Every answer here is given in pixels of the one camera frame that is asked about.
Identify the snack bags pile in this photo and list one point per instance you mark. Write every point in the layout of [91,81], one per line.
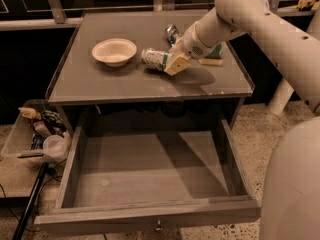
[44,124]

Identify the open grey wooden drawer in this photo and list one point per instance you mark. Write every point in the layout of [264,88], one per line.
[126,181]

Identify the green yellow sponge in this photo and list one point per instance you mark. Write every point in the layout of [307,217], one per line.
[214,58]

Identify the metal drawer knob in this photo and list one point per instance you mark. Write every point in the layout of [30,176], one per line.
[159,227]

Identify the grey cabinet counter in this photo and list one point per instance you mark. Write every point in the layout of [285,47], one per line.
[81,80]

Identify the white paper bowl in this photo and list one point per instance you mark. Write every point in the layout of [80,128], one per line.
[114,52]

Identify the metal railing frame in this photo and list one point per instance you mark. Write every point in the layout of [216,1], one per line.
[48,14]

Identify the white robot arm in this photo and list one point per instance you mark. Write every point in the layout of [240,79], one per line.
[291,196]

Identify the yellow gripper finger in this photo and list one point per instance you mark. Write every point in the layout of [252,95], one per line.
[177,47]
[176,63]

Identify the yellow object on rail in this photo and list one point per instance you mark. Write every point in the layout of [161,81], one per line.
[306,5]

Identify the silver blue soda can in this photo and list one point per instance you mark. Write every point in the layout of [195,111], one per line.
[172,34]

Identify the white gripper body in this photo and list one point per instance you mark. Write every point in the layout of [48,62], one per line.
[189,44]

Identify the clear plastic cup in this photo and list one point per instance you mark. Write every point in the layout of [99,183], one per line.
[55,147]

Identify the black tripod leg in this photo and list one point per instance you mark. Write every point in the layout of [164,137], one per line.
[31,200]

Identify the green white 7up can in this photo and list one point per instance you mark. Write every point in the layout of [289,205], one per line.
[155,59]

